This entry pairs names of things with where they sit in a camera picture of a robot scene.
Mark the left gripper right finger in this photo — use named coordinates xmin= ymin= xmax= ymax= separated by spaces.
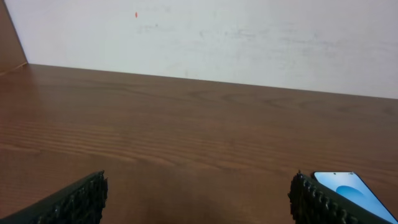
xmin=288 ymin=172 xmax=391 ymax=224

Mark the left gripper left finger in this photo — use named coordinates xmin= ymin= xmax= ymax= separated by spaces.
xmin=1 ymin=170 xmax=108 ymax=224

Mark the blue Galaxy smartphone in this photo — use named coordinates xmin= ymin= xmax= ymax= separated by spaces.
xmin=313 ymin=171 xmax=397 ymax=224

